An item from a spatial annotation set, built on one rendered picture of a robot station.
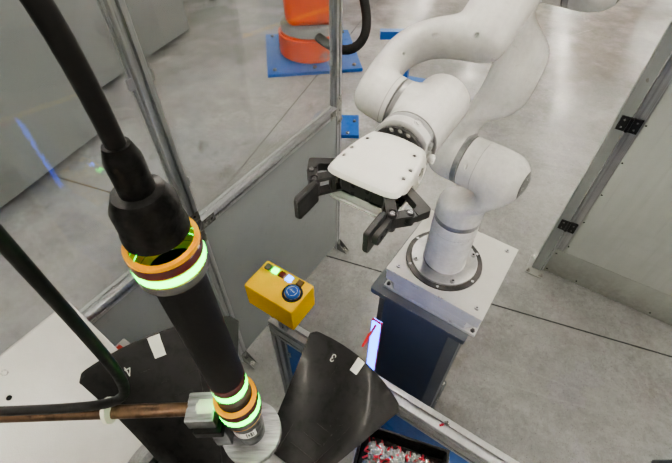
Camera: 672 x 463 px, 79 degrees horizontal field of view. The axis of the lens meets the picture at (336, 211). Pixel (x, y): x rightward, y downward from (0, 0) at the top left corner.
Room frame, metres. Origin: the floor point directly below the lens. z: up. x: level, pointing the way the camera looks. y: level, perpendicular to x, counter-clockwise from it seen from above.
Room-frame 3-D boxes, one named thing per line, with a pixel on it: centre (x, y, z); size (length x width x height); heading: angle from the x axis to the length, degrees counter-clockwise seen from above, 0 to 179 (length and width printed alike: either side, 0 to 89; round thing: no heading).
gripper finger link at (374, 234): (0.30, -0.06, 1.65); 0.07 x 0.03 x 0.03; 147
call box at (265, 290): (0.62, 0.15, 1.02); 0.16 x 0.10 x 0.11; 57
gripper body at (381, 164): (0.40, -0.06, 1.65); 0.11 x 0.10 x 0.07; 147
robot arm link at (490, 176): (0.72, -0.34, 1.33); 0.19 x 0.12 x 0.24; 50
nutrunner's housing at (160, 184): (0.15, 0.10, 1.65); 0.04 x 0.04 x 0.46
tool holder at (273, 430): (0.15, 0.11, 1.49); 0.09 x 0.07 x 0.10; 92
